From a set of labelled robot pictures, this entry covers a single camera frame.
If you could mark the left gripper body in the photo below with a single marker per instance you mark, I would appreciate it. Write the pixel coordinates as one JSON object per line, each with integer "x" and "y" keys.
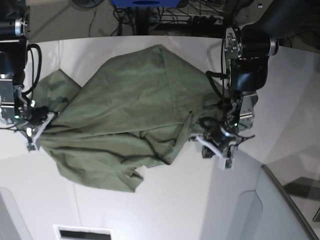
{"x": 220, "y": 135}

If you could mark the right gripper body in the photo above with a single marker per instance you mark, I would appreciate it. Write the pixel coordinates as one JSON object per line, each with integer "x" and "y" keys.
{"x": 35, "y": 116}

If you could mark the green t-shirt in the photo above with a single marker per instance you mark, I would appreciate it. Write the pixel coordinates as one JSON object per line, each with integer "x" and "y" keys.
{"x": 137, "y": 110}

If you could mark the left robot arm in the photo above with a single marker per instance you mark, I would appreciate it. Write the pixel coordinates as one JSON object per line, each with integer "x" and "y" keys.
{"x": 246, "y": 51}

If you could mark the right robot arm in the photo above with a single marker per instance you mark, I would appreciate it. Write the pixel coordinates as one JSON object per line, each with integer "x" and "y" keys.
{"x": 16, "y": 103}

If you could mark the black power strip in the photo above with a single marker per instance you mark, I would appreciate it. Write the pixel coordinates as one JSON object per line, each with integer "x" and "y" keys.
{"x": 190, "y": 19}

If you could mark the blue box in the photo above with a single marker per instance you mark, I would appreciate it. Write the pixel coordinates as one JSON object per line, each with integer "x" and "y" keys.
{"x": 145, "y": 3}

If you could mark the black table leg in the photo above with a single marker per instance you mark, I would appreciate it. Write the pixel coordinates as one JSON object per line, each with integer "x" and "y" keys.
{"x": 142, "y": 18}

